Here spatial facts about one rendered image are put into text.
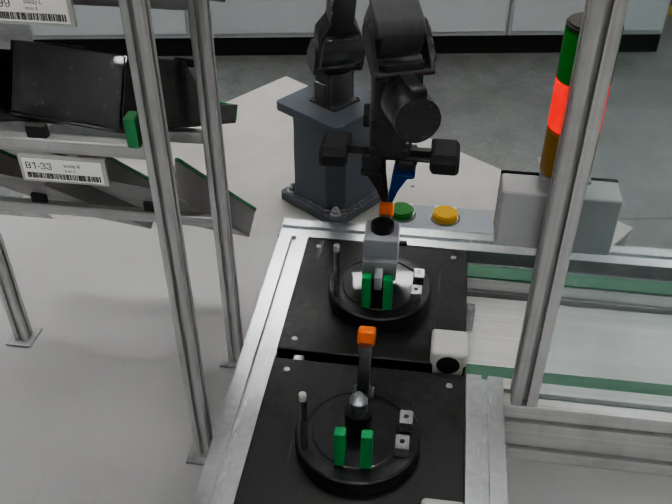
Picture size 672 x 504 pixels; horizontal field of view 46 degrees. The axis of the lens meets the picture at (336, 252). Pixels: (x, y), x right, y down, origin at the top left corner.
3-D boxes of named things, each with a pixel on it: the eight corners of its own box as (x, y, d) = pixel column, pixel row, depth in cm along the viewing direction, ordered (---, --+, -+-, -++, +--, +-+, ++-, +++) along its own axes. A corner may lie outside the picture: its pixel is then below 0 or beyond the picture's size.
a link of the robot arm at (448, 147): (464, 121, 99) (465, 99, 104) (317, 111, 101) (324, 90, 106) (458, 177, 104) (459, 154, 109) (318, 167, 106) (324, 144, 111)
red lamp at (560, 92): (545, 112, 79) (553, 67, 76) (596, 116, 79) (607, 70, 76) (549, 137, 75) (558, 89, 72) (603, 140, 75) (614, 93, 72)
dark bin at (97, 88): (147, 108, 107) (151, 52, 105) (236, 123, 103) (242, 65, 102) (7, 114, 80) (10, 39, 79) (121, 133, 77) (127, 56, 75)
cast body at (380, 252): (366, 249, 108) (367, 207, 104) (398, 252, 108) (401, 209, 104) (360, 288, 102) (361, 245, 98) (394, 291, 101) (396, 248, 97)
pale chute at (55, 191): (75, 213, 122) (82, 185, 122) (152, 229, 119) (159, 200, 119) (-50, 167, 95) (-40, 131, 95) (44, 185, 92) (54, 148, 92)
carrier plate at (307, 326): (307, 248, 121) (307, 236, 120) (466, 261, 118) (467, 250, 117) (277, 359, 102) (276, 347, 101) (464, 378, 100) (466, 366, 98)
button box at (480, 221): (380, 230, 133) (381, 199, 130) (506, 240, 131) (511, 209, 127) (375, 255, 128) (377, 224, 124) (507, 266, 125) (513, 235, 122)
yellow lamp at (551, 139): (537, 156, 82) (545, 113, 79) (587, 159, 82) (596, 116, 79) (540, 181, 78) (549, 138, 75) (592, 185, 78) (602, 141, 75)
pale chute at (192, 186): (169, 221, 120) (176, 193, 121) (249, 237, 117) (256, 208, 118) (69, 176, 93) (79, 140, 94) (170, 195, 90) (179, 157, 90)
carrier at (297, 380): (274, 367, 101) (269, 293, 93) (464, 387, 98) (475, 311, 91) (228, 535, 82) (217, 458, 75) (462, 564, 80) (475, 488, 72)
